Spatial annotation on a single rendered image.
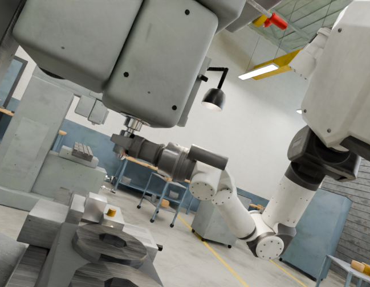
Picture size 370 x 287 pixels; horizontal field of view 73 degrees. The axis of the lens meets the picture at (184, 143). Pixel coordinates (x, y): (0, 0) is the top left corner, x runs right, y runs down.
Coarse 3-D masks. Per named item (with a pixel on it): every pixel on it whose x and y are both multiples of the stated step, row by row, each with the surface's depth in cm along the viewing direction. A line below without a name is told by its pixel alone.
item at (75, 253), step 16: (64, 224) 33; (96, 224) 34; (64, 240) 29; (80, 240) 27; (96, 240) 29; (112, 240) 33; (128, 240) 33; (48, 256) 31; (64, 256) 25; (80, 256) 27; (96, 256) 26; (112, 256) 27; (128, 256) 28; (144, 256) 30; (48, 272) 23; (64, 272) 23; (80, 272) 22; (96, 272) 22; (112, 272) 24; (128, 272) 25; (144, 272) 29
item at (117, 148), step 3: (123, 135) 64; (126, 135) 64; (114, 147) 64; (117, 147) 64; (120, 147) 64; (114, 150) 64; (117, 150) 64; (120, 150) 64; (123, 150) 64; (126, 150) 64; (120, 153) 64; (123, 153) 64; (126, 153) 64; (126, 156) 64
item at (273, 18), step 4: (248, 0) 64; (252, 0) 65; (252, 4) 65; (256, 4) 65; (256, 8) 66; (260, 8) 66; (264, 12) 66; (268, 12) 66; (268, 16) 67; (272, 16) 67; (276, 16) 67; (272, 20) 67; (276, 20) 67; (280, 20) 67; (276, 24) 68; (280, 24) 68; (284, 24) 68; (280, 28) 69; (284, 28) 69
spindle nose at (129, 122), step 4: (128, 120) 64; (132, 120) 64; (136, 120) 64; (124, 124) 65; (128, 124) 64; (132, 124) 64; (136, 124) 65; (140, 124) 65; (132, 128) 64; (136, 128) 65; (140, 128) 66
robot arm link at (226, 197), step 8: (224, 176) 68; (232, 176) 68; (224, 184) 68; (232, 184) 67; (216, 192) 69; (224, 192) 67; (232, 192) 66; (216, 200) 67; (224, 200) 65; (232, 200) 64; (224, 208) 65
